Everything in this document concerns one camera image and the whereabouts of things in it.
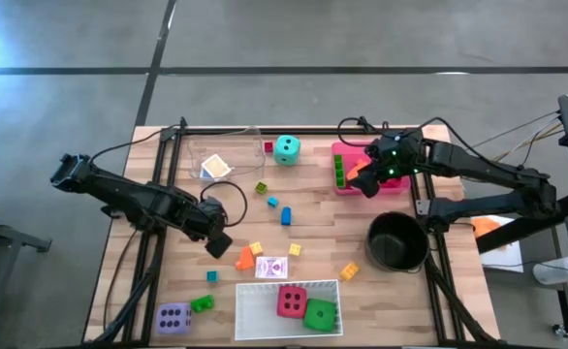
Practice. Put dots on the white paper sheet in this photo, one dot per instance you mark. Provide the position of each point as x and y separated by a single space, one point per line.
507 257

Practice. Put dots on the orange object on paper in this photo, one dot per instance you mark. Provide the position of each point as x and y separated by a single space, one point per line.
486 226

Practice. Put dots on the small olive green brick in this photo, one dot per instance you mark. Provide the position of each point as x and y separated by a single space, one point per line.
261 188

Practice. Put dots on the tall blue block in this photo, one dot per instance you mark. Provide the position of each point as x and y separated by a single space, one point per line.
286 216

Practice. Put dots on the green foam die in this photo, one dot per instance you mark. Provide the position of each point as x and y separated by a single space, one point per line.
330 310

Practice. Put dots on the orange large block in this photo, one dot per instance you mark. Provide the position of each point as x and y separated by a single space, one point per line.
356 169
245 262

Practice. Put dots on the pink plastic bin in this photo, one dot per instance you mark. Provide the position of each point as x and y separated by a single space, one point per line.
400 186

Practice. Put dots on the caster wheel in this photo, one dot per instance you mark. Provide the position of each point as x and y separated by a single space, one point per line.
561 331

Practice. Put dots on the small teal brick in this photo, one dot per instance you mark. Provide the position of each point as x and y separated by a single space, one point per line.
211 276

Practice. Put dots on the red large stud block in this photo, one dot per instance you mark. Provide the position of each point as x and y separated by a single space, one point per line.
393 182

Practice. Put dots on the green large stud block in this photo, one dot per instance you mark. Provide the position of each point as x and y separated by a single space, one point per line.
202 304

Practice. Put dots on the small blue brick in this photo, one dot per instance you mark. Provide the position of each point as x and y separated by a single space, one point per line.
273 201

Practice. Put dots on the clear plastic tray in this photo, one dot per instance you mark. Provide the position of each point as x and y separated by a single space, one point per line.
235 145

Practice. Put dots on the red foam die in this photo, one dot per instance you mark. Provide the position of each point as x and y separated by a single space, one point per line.
292 300

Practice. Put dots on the black stand beam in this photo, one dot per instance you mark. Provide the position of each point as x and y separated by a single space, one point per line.
531 222

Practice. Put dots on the small pale yellow brick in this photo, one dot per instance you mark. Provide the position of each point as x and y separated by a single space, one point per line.
255 248

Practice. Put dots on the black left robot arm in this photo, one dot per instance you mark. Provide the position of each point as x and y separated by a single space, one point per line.
134 199

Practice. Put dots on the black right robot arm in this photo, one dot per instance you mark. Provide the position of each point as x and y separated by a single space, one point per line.
482 167

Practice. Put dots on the yellow two-stud brick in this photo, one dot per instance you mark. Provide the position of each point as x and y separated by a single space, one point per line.
349 271

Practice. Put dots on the long green brick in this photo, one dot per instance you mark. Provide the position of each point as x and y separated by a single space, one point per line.
339 172

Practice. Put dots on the teal foam die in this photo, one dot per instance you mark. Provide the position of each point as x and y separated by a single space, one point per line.
286 156

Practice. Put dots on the black metal cart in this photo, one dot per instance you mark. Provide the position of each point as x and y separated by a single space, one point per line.
17 237

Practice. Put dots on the white crumpled bag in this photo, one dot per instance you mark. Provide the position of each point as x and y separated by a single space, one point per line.
553 274

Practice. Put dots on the small dark red brick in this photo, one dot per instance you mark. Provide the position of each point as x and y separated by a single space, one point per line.
268 147

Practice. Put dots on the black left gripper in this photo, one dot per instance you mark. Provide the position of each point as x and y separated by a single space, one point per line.
201 224

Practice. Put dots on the purple foam die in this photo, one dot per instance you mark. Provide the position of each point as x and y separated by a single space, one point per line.
173 318

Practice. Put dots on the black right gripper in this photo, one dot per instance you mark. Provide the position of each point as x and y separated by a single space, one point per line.
400 155

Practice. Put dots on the grey mounting plate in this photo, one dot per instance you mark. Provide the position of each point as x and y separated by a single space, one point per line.
422 207

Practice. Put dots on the white mesh basket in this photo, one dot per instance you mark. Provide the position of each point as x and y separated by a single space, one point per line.
255 310

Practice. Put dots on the black cooking pot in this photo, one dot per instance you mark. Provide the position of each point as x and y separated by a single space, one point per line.
395 242

